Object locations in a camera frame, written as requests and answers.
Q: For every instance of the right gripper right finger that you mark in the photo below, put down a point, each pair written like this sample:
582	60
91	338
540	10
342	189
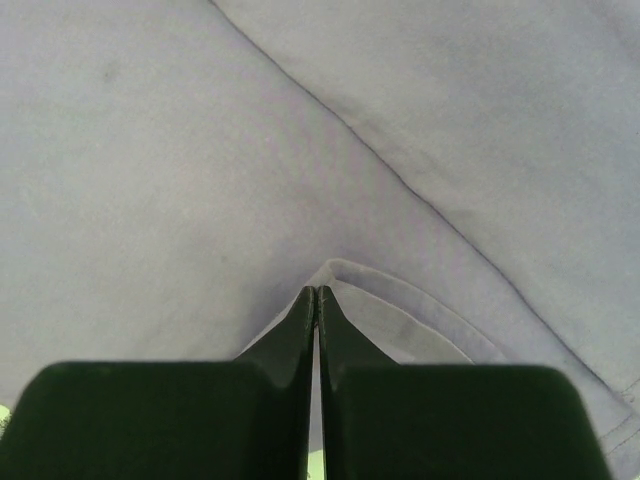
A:
385	420

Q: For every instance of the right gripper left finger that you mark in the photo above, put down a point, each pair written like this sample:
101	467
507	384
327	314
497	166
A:
247	418

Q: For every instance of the purple t shirt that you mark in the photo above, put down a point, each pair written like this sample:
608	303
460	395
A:
464	175

